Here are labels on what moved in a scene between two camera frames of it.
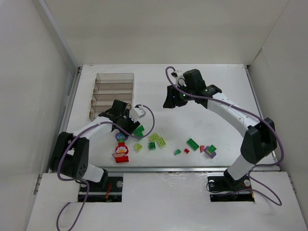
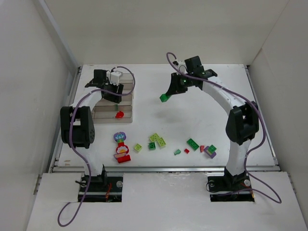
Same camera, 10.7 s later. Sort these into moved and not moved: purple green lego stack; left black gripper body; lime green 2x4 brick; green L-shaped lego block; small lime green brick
Moved: green L-shaped lego block; left black gripper body
Not moved: purple green lego stack; lime green 2x4 brick; small lime green brick
